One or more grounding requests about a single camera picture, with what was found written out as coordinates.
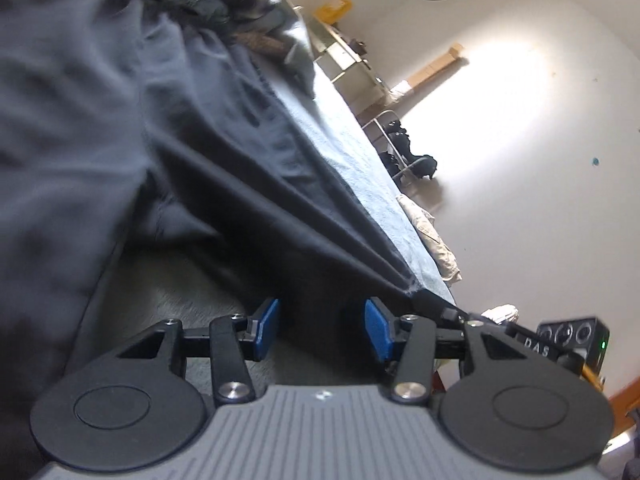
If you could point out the dark grey pants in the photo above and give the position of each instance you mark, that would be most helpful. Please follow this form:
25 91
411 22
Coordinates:
100 110

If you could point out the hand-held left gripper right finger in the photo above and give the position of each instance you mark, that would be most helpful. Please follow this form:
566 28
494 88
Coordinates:
377 330

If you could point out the long cardboard box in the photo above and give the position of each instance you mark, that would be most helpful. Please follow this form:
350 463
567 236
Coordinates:
430 67

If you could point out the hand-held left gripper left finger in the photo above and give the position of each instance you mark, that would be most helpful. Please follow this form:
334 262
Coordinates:
265 330

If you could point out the orange wooden furniture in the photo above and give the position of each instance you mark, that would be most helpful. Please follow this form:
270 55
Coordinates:
622 402

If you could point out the beige knitted cloth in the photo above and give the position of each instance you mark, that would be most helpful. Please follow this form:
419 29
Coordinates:
260 42

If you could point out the light grey cloth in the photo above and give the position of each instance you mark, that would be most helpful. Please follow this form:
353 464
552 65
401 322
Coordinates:
295 55

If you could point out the beige crumpled cloth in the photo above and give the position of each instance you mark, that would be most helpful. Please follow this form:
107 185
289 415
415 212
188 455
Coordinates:
435 240

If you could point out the yellow box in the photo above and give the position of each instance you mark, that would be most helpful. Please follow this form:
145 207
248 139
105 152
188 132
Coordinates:
334 7

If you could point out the metal rack with black items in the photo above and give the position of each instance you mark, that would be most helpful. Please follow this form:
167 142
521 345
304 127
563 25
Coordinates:
400 150

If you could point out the white shoe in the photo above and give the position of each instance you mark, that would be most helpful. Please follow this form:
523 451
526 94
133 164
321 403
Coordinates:
500 312

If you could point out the white low cabinet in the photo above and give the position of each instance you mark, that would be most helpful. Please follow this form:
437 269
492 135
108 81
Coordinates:
350 60

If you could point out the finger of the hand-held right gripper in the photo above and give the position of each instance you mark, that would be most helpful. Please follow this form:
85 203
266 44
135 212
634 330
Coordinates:
448 314

